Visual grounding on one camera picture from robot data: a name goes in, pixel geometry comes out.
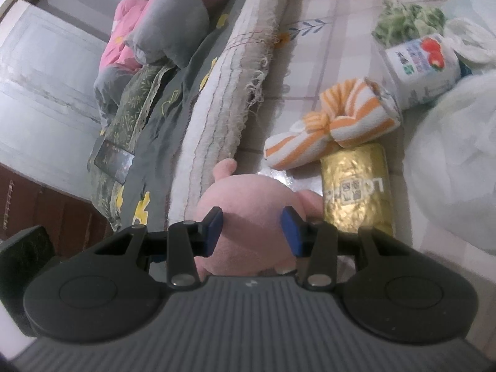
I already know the green white knitted scrunchie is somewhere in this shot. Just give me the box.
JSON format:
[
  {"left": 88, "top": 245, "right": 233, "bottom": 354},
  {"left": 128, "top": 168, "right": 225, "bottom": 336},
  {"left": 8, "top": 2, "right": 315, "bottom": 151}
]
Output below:
[{"left": 372, "top": 0, "right": 445, "bottom": 48}]

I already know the white plastic bag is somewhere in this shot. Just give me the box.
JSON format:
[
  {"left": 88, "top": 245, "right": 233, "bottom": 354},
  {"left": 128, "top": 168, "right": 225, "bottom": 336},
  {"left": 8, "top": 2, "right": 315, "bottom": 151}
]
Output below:
[{"left": 404, "top": 0, "right": 495, "bottom": 253}]

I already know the orange white striped towel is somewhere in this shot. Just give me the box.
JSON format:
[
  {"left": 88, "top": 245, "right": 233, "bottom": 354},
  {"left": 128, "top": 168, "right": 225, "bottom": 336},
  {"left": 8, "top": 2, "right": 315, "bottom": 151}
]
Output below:
[{"left": 263, "top": 77, "right": 401, "bottom": 171}]

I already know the gold foil package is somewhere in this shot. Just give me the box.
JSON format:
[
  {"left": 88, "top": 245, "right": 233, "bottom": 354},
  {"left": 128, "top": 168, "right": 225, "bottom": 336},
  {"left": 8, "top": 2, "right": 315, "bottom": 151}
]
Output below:
[{"left": 320, "top": 143, "right": 394, "bottom": 236}]

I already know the strawberry yogurt cup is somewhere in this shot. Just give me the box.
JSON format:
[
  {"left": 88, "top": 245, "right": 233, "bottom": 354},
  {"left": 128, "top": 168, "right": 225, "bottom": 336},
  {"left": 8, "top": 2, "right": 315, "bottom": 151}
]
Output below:
[{"left": 377, "top": 34, "right": 462, "bottom": 112}]

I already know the pink plush pig toy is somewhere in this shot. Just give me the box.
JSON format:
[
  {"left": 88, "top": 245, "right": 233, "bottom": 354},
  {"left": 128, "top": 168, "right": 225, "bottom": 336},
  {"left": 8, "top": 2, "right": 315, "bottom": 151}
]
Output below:
[{"left": 193, "top": 159, "right": 324, "bottom": 280}]

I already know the white frayed mattress pad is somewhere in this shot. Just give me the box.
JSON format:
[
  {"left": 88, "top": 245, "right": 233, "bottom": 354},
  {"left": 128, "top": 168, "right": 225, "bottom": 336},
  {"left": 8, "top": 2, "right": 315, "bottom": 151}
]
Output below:
[{"left": 165, "top": 0, "right": 288, "bottom": 225}]

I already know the white cabinet door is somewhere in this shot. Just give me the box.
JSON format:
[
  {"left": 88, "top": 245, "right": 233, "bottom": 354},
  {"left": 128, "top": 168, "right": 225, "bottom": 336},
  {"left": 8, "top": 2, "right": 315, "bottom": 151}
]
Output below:
[{"left": 1, "top": 0, "right": 105, "bottom": 200}]

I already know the pink grey quilt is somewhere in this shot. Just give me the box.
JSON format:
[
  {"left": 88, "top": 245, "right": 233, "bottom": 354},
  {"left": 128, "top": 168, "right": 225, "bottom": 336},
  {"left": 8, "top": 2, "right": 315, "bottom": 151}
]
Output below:
[{"left": 93, "top": 0, "right": 226, "bottom": 129}]

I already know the green patterned pillow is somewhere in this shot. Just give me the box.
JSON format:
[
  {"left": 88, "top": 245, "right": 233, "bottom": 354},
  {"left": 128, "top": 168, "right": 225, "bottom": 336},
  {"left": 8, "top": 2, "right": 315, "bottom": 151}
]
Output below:
[{"left": 93, "top": 65, "right": 177, "bottom": 153}]

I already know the plaid floral table cloth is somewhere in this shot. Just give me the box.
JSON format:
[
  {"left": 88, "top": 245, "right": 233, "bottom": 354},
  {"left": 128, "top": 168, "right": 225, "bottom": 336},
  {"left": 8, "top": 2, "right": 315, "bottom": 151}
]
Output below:
[{"left": 235, "top": 0, "right": 496, "bottom": 280}]

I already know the dark green bed sheet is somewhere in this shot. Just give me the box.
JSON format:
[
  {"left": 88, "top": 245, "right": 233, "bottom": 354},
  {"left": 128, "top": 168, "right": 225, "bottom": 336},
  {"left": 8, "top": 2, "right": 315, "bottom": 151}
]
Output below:
[{"left": 87, "top": 0, "right": 245, "bottom": 231}]

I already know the black smartphone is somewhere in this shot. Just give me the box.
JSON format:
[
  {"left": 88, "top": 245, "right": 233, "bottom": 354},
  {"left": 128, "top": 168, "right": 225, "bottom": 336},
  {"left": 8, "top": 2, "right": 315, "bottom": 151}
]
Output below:
[{"left": 93, "top": 139, "right": 135, "bottom": 185}]

